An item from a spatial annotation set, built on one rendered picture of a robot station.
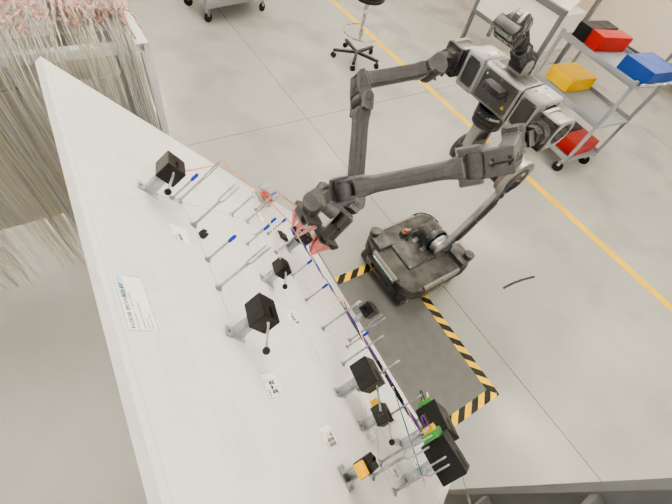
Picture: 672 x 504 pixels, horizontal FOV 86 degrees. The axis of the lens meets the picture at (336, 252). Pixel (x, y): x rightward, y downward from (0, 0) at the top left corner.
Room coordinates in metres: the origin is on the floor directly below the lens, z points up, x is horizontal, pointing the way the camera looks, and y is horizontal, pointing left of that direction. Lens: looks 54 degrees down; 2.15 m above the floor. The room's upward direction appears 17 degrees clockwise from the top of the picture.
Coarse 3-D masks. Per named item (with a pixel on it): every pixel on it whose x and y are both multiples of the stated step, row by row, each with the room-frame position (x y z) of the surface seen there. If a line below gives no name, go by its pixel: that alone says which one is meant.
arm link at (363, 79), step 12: (432, 60) 1.49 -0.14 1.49; (444, 60) 1.53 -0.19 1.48; (360, 72) 1.26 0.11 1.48; (372, 72) 1.31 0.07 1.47; (384, 72) 1.34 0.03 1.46; (396, 72) 1.38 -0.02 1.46; (408, 72) 1.42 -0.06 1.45; (420, 72) 1.45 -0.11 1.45; (360, 84) 1.23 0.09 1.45; (372, 84) 1.27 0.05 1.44; (384, 84) 1.33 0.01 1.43; (360, 96) 1.19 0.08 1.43
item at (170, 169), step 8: (168, 152) 0.51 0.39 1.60; (160, 160) 0.49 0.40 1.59; (168, 160) 0.48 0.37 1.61; (176, 160) 0.50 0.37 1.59; (160, 168) 0.46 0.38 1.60; (168, 168) 0.47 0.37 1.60; (176, 168) 0.47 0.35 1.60; (184, 168) 0.50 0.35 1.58; (160, 176) 0.45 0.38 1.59; (168, 176) 0.46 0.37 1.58; (176, 176) 0.47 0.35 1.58; (184, 176) 0.47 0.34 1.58; (144, 184) 0.46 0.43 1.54; (152, 184) 0.45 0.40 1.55; (160, 184) 0.46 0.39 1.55; (168, 184) 0.45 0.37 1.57; (176, 184) 0.46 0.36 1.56; (152, 192) 0.44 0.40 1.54; (168, 192) 0.41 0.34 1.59
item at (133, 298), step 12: (120, 276) 0.21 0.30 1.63; (132, 276) 0.22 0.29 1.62; (120, 288) 0.19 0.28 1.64; (132, 288) 0.20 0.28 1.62; (144, 288) 0.21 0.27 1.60; (120, 300) 0.17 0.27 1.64; (132, 300) 0.18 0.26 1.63; (144, 300) 0.19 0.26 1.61; (132, 312) 0.16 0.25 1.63; (144, 312) 0.17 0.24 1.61; (132, 324) 0.15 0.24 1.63; (144, 324) 0.16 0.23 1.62; (156, 324) 0.17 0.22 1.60
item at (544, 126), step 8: (544, 112) 1.31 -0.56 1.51; (536, 120) 1.31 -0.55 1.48; (544, 120) 1.29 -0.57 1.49; (552, 120) 1.27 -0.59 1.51; (528, 128) 1.25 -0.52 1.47; (536, 128) 1.24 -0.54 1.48; (544, 128) 1.25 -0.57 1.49; (552, 128) 1.26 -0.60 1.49; (536, 136) 1.22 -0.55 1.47; (544, 136) 1.23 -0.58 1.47; (536, 144) 1.24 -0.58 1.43; (544, 144) 1.25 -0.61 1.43
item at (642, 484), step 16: (624, 480) 0.18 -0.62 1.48; (640, 480) 0.18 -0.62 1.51; (656, 480) 0.18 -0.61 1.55; (448, 496) 0.16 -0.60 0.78; (464, 496) 0.16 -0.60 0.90; (480, 496) 0.16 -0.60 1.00; (496, 496) 0.16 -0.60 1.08; (512, 496) 0.16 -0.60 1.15; (528, 496) 0.16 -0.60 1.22; (544, 496) 0.16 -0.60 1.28; (560, 496) 0.16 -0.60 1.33; (576, 496) 0.16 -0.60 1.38; (592, 496) 0.15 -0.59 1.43; (608, 496) 0.16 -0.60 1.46; (624, 496) 0.16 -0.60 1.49; (640, 496) 0.16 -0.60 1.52; (656, 496) 0.16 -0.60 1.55
